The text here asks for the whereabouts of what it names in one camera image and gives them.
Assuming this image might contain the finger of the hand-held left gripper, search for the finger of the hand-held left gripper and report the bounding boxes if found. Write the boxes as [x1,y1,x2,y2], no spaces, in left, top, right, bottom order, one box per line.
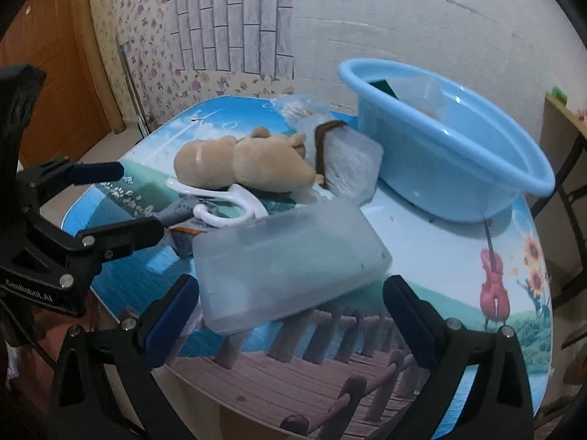
[28,215,165,280]
[18,158,125,202]

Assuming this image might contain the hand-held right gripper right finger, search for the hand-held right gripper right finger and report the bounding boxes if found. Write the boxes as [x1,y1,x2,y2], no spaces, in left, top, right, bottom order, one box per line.
[382,275,535,440]

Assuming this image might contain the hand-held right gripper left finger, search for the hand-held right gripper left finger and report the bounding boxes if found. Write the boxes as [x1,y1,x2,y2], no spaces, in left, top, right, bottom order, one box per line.
[48,274,200,440]

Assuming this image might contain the grey plastic toy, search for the grey plastic toy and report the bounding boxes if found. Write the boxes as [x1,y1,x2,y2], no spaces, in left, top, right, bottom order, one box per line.
[156,195,221,257]

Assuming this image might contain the white plastic hook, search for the white plastic hook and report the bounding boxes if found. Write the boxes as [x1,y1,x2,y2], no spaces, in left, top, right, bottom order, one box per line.
[165,178,269,230]

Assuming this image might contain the clear plastic box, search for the clear plastic box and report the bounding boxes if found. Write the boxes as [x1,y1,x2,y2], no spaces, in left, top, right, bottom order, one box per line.
[192,199,394,335]

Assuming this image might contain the brown bear plush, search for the brown bear plush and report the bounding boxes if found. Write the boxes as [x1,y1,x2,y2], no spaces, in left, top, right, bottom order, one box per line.
[173,126,324,193]

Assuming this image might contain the blue plastic basin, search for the blue plastic basin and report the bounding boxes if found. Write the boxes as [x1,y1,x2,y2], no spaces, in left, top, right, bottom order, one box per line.
[338,59,557,224]

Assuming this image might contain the clear pack with brown strap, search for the clear pack with brown strap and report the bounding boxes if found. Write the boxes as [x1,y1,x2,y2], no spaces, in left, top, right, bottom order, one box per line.
[298,119,385,205]

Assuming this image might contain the clear plastic bag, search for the clear plastic bag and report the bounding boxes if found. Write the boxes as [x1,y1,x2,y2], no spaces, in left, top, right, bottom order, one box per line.
[270,93,331,124]

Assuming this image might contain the metal rod stand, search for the metal rod stand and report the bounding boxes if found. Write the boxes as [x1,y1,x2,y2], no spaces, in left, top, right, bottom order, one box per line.
[118,41,152,136]

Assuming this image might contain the wooden door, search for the wooden door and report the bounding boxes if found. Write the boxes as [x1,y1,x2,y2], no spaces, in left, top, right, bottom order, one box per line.
[0,0,124,170]

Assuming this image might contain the side desk with black legs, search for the side desk with black legs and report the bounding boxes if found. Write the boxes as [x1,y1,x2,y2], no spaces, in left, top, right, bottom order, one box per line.
[532,93,587,312]

